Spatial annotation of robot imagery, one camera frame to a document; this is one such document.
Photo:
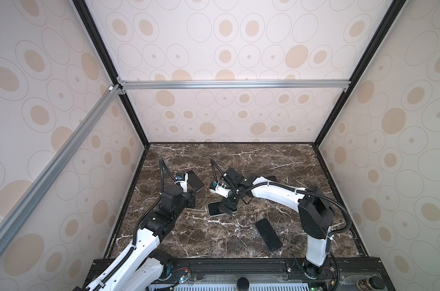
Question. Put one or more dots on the pink phone case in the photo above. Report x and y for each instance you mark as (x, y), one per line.
(198, 187)

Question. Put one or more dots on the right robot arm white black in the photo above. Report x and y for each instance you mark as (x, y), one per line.
(321, 217)

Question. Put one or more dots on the black phone case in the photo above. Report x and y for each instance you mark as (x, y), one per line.
(272, 178)

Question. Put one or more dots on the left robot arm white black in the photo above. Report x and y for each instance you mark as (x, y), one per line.
(141, 262)

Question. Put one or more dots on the horizontal aluminium rail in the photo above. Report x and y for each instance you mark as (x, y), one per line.
(244, 84)

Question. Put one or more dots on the black button right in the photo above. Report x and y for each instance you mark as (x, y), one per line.
(374, 283)

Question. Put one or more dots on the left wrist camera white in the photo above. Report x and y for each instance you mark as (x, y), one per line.
(182, 180)

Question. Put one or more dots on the diagonal aluminium rail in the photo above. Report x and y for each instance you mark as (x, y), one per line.
(20, 213)

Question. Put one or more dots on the black base frame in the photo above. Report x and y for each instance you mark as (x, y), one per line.
(269, 274)

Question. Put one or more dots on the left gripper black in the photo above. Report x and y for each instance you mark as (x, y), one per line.
(191, 199)

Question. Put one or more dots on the blue phone black screen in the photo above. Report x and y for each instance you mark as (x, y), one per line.
(193, 179)

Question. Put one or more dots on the black round knob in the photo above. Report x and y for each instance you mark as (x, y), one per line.
(242, 284)

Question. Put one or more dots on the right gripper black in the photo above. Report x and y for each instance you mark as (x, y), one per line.
(230, 206)

